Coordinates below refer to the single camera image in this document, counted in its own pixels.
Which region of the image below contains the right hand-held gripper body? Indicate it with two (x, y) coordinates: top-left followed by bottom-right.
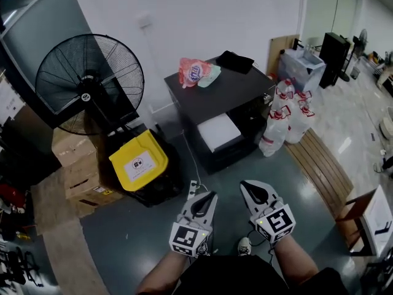
(250, 203), (297, 245)

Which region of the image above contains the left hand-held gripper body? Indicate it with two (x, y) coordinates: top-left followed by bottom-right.
(169, 213), (214, 258)

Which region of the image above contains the white detergent drawer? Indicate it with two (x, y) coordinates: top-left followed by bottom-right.
(196, 114), (243, 153)

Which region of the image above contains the person's right forearm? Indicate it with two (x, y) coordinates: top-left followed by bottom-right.
(273, 237), (320, 285)

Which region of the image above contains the person's left forearm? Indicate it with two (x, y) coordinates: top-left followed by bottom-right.
(136, 250), (193, 295)

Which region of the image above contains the black washing machine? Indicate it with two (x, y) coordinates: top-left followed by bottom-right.
(164, 53), (277, 175)

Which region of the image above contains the red detergent bag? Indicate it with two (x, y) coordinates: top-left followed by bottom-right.
(179, 57), (212, 89)

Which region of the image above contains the white power strip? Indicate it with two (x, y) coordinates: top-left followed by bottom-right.
(187, 179), (199, 201)

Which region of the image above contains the person's white shoe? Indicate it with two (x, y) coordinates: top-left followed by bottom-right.
(238, 237), (252, 256)

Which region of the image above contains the wooden slat board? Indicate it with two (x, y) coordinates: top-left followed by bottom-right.
(284, 127), (354, 219)

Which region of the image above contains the person's black clothing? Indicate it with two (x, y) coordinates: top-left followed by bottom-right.
(177, 254), (349, 295)

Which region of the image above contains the large clear water bottle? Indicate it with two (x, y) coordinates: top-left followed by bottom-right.
(294, 90), (314, 113)
(274, 78), (297, 110)
(285, 105), (316, 144)
(259, 109), (291, 158)

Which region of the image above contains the yellow lidded black bin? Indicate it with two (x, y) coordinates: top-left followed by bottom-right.
(101, 129), (185, 208)

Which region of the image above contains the brown wooden chair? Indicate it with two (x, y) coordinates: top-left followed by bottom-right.
(335, 189), (381, 257)

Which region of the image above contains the white panel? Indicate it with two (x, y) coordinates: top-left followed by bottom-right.
(359, 184), (393, 258)

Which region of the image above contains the cardboard box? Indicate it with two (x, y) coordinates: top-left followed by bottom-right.
(61, 161), (125, 218)
(51, 130), (99, 167)

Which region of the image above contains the flat cardboard sheet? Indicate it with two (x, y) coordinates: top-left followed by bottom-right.
(30, 176), (104, 295)

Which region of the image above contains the pale green pouch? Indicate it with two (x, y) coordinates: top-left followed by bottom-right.
(197, 65), (222, 88)

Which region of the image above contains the black cloth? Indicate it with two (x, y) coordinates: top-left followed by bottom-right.
(216, 50), (255, 75)

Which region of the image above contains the leaning wooden board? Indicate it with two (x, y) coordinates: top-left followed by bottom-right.
(266, 34), (301, 77)

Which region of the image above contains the tall black cabinet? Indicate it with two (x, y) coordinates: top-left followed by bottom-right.
(318, 32), (352, 89)

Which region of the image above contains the large black floor fan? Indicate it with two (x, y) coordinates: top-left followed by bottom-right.
(34, 34), (146, 141)

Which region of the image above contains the white power cable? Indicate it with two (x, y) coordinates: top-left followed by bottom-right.
(182, 130), (202, 186)

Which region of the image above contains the small pedestal fan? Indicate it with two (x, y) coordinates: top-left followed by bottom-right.
(340, 28), (368, 82)

